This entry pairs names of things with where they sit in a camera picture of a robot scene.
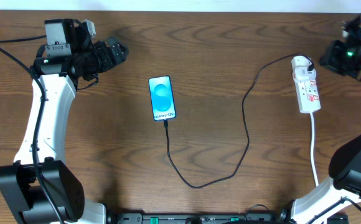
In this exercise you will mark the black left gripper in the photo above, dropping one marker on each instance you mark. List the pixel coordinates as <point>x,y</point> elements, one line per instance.
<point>106,55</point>

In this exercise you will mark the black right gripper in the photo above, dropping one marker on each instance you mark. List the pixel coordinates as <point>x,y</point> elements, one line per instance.
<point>330,58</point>

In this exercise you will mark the blue Galaxy smartphone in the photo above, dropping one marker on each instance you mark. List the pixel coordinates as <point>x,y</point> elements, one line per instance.
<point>162,98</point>

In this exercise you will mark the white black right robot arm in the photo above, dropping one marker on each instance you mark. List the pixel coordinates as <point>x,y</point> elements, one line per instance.
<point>342,187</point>

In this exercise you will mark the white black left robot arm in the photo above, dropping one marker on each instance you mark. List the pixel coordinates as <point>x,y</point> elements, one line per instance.
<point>38,187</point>

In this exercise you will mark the white power strip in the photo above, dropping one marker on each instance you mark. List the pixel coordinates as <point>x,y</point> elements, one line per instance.
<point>304,76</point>

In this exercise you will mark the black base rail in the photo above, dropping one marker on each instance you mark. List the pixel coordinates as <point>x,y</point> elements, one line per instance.
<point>139,218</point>

